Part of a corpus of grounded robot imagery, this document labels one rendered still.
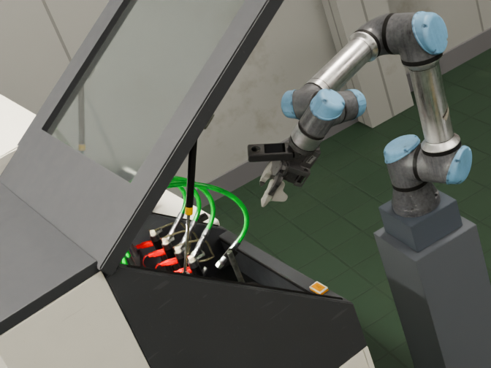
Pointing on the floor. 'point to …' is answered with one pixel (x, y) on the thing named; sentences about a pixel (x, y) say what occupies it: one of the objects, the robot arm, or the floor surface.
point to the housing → (55, 299)
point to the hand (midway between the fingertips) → (261, 192)
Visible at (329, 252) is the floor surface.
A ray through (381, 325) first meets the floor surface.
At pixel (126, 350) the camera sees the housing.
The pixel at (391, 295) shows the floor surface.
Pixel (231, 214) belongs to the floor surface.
